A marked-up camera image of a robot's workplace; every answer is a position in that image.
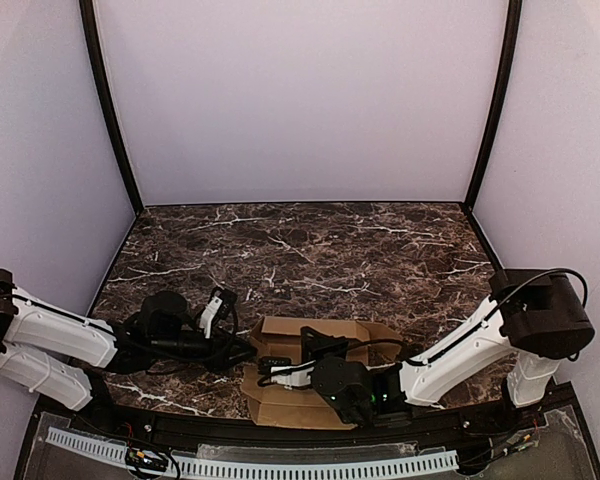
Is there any brown cardboard box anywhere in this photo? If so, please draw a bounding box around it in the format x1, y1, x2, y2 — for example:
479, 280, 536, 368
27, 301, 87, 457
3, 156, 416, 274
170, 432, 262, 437
241, 316, 402, 430

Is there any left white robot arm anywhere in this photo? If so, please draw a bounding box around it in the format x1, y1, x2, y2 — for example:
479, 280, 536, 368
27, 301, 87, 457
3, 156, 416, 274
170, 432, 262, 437
0, 269, 256, 411

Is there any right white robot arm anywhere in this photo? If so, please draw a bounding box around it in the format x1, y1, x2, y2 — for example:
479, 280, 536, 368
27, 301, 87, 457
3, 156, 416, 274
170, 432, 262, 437
307, 267, 595, 427

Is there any small green circuit board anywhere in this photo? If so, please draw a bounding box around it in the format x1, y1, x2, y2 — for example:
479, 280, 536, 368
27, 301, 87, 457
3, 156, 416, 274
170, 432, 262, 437
124, 447, 169, 472

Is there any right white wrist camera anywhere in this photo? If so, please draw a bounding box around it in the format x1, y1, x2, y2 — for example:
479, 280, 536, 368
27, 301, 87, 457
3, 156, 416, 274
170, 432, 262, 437
257, 356, 316, 390

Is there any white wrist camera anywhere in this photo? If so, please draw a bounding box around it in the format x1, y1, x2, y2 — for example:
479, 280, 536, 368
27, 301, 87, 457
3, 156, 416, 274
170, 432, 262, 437
257, 356, 316, 390
198, 287, 237, 339

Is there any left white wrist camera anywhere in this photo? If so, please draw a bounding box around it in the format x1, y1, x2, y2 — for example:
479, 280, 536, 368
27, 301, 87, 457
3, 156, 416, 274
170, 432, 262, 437
198, 287, 237, 339

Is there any black front table rail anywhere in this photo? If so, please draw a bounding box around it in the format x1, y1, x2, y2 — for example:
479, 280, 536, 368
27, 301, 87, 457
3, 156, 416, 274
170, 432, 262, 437
71, 400, 548, 452

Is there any white slotted cable duct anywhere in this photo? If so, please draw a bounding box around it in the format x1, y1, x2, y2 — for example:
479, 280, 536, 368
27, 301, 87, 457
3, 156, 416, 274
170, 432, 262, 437
45, 427, 459, 479

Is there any left black frame post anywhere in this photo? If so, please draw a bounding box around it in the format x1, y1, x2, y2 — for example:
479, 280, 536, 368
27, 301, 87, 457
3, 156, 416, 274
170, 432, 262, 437
78, 0, 144, 216

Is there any black frame post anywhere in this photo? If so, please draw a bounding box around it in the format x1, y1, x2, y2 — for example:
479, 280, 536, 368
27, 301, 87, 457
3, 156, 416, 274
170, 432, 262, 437
464, 0, 523, 211
78, 0, 144, 216

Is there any right black frame post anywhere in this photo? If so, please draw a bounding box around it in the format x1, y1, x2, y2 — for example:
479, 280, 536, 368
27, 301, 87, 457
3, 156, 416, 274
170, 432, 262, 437
464, 0, 523, 211

